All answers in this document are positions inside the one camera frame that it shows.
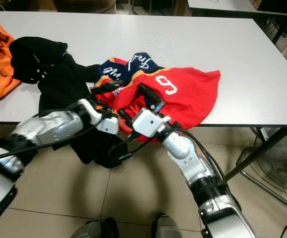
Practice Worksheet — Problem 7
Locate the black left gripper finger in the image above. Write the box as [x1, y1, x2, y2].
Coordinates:
[88, 81, 124, 96]

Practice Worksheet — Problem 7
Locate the red navy jersey shirt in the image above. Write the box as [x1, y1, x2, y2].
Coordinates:
[94, 51, 222, 143]

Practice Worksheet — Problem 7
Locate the black shirt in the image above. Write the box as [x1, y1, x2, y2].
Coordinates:
[9, 36, 127, 168]

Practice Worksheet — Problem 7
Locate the white table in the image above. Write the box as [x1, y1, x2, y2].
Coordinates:
[0, 11, 287, 182]
[184, 0, 287, 45]

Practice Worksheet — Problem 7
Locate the orange garment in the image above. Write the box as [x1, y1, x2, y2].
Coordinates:
[0, 13, 22, 110]

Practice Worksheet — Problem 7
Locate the grey robot left foot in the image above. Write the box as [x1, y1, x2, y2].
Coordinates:
[69, 218, 120, 238]

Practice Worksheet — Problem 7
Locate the grey robot foot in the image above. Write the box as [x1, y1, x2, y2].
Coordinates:
[69, 218, 120, 238]
[150, 214, 184, 238]

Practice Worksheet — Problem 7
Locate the grey robot right foot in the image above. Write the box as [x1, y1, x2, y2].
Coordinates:
[150, 214, 184, 238]

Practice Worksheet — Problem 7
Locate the black floor fan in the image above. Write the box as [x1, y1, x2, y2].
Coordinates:
[236, 127, 287, 210]

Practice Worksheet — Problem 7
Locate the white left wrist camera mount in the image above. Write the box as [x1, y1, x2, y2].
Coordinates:
[78, 98, 120, 135]

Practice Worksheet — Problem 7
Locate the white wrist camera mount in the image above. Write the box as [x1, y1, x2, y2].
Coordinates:
[131, 108, 173, 138]
[78, 98, 120, 135]

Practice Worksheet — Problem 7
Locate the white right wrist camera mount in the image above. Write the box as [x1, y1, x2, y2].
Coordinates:
[131, 108, 173, 138]

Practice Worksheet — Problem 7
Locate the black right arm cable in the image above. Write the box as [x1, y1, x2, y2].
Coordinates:
[109, 126, 228, 191]

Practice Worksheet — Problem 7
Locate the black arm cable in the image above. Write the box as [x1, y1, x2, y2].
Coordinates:
[109, 126, 228, 191]
[0, 124, 99, 164]

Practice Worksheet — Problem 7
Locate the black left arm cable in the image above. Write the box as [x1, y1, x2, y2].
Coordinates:
[0, 124, 99, 164]

